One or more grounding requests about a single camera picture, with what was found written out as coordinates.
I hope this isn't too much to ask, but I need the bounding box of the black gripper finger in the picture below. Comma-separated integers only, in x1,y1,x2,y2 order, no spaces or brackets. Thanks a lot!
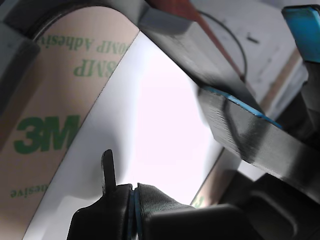
198,85,320,193
281,4,320,141

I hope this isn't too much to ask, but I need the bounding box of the reddish brown strip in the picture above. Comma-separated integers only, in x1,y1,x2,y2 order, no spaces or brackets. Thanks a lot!
147,0,253,85

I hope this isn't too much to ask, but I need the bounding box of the white panel with window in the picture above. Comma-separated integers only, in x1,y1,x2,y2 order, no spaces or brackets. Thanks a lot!
21,31,242,240

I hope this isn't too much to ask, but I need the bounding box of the black printed pick tool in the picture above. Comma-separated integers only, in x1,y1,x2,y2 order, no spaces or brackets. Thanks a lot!
66,149,151,240

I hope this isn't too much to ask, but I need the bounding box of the thin black cable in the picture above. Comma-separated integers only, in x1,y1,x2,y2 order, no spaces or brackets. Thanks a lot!
198,11,249,83

